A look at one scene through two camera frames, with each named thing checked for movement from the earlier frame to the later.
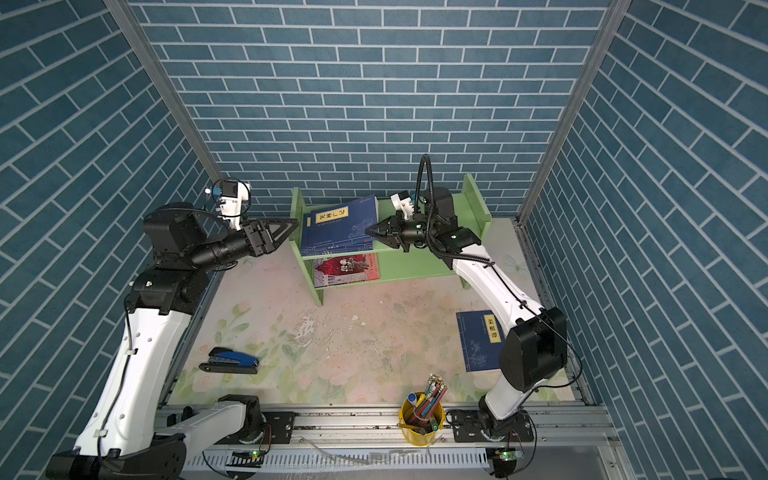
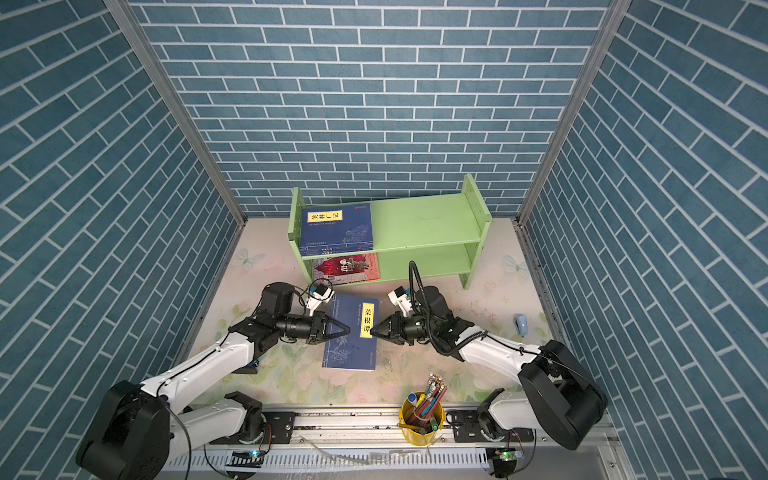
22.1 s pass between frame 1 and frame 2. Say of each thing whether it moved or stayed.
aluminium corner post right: stayed
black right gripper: moved
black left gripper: moved
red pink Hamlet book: stayed
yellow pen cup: stayed
